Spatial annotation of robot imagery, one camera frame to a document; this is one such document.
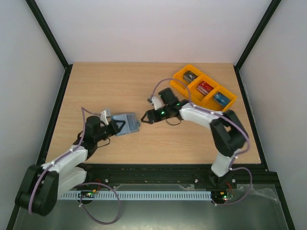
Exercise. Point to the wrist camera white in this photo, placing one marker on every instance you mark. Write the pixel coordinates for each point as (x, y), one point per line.
(104, 116)
(156, 102)

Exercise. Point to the red card stack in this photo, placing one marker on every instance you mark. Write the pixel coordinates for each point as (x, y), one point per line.
(204, 88)

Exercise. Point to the black card stack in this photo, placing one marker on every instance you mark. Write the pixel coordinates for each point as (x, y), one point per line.
(189, 76)

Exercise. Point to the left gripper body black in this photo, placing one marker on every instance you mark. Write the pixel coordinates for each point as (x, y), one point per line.
(108, 133)

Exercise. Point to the blue leather card holder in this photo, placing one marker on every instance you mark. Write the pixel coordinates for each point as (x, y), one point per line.
(132, 123)

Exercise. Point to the yellow three-compartment bin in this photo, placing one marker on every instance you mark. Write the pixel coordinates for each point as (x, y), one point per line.
(189, 90)

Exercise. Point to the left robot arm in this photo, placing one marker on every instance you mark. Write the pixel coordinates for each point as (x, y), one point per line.
(44, 184)

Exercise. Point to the light blue cable duct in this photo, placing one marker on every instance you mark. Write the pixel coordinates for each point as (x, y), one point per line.
(139, 195)

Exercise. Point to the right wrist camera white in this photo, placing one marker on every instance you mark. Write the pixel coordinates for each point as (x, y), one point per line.
(156, 102)

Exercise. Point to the black aluminium frame rail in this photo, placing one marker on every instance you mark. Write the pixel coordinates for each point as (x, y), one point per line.
(199, 176)

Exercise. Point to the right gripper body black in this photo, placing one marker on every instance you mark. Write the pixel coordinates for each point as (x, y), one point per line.
(153, 115)

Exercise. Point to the blue card stack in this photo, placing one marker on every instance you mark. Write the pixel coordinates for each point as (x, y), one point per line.
(221, 99)

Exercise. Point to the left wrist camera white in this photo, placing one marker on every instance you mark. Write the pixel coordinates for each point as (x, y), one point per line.
(104, 116)

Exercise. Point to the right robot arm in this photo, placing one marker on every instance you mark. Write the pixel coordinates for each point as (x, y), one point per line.
(228, 133)

